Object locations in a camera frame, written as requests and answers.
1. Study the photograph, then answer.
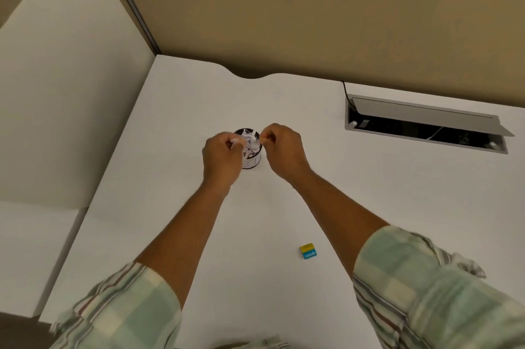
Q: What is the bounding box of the grey desk cable box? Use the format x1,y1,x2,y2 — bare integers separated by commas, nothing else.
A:
344,93,516,155

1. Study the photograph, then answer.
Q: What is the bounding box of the person's left hand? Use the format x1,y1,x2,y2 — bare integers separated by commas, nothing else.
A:
201,131,248,190

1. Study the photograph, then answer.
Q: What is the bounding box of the white paper cup black inside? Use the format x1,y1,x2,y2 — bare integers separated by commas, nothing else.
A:
232,127,264,170

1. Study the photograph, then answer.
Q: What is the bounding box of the person's right hand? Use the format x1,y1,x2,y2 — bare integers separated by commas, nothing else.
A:
259,123,311,182

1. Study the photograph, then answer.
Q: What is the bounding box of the white side divider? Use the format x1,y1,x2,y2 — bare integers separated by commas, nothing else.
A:
0,0,158,210

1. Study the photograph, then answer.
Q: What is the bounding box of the black cable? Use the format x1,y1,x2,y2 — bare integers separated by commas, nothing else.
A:
342,81,356,112

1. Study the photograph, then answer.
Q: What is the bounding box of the person's left forearm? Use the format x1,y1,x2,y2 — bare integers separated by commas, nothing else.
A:
133,176,231,309

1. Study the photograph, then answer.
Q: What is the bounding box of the person's right forearm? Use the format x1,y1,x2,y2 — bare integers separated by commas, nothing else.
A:
289,167,390,280

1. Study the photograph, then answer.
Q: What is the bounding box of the green plaid shirt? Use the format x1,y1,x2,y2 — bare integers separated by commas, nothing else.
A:
48,224,525,349

